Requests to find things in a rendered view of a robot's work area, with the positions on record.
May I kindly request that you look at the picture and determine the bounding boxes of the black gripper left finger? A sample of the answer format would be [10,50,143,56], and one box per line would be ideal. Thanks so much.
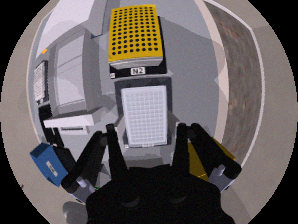
[61,114,140,207]

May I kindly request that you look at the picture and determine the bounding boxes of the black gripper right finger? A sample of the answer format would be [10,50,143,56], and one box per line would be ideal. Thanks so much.
[165,110,242,203]

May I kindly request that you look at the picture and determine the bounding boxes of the grey bench mat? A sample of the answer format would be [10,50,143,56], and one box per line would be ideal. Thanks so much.
[28,0,219,165]

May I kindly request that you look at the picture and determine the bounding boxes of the yellow waste bin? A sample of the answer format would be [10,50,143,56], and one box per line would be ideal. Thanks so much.
[188,137,235,182]

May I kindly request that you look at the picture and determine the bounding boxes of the black multiwell plate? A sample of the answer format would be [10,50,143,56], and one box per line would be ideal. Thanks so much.
[38,110,58,144]

